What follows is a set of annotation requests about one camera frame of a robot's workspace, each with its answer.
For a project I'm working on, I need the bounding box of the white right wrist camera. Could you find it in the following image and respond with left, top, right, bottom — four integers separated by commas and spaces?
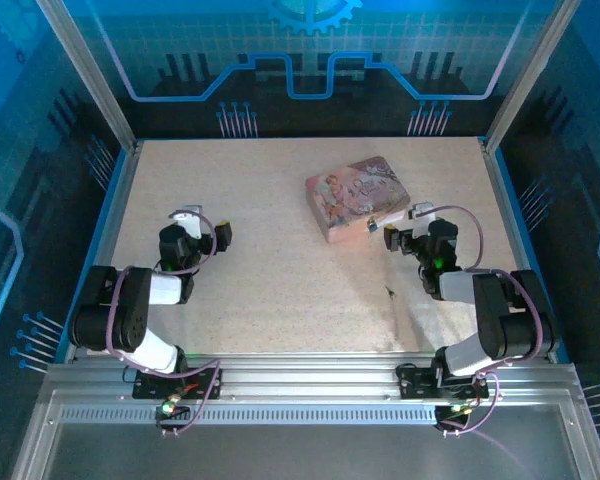
408, 202, 439, 239

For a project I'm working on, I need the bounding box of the slotted cable duct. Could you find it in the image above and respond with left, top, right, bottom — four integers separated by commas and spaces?
59, 405, 439, 425

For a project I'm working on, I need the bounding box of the purple left wrist cable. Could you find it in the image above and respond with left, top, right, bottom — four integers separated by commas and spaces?
168, 210, 217, 276

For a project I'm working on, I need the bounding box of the grey metal panel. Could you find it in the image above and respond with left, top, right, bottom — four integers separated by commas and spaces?
12, 389, 600, 480

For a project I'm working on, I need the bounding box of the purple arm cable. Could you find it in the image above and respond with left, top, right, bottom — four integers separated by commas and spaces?
104, 267, 156, 374
472, 268, 544, 376

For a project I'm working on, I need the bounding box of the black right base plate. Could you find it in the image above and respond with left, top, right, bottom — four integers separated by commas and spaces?
397, 364, 489, 401

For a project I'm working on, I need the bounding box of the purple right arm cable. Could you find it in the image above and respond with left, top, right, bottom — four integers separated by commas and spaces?
472, 268, 544, 376

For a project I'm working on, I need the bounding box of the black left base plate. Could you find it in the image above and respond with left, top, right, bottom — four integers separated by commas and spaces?
132, 367, 224, 401

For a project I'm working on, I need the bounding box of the pink illustrated tin box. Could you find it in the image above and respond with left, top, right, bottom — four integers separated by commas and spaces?
304, 155, 412, 245

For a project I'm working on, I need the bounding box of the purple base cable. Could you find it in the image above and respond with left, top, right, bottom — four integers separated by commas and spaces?
157, 357, 222, 437
439, 372, 504, 436

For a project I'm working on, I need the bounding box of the aluminium side rail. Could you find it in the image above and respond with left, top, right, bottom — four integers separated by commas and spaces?
62, 142, 144, 364
479, 137, 561, 364

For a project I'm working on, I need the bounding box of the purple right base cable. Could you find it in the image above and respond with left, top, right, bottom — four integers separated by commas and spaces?
439, 372, 504, 436

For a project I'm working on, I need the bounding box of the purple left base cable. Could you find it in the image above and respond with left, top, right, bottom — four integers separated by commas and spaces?
157, 357, 222, 437

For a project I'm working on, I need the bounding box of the purple right wrist cable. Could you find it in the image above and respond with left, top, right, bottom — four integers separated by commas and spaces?
412, 204, 484, 274

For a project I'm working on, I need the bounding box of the aluminium rail beam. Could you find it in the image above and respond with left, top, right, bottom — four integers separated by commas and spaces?
39, 349, 581, 416

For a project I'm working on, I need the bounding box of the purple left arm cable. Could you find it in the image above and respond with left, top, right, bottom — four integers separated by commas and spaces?
104, 267, 156, 374

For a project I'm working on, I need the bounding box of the aluminium frame post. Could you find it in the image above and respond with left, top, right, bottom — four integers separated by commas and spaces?
33, 0, 144, 154
482, 0, 579, 152

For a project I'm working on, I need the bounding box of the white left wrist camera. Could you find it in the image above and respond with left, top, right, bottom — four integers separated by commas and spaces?
169, 203, 204, 240

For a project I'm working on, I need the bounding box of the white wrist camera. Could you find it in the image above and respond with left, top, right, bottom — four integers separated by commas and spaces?
169, 203, 204, 240
408, 202, 439, 239

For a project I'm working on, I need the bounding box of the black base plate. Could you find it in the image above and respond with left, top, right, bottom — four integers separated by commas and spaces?
397, 364, 489, 401
132, 367, 224, 401

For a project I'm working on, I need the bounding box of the purple wrist cable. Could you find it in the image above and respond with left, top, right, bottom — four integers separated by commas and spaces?
412, 204, 484, 274
168, 210, 217, 276

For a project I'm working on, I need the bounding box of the small LED circuit board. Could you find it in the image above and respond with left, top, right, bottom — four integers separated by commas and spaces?
154, 392, 191, 431
435, 402, 474, 431

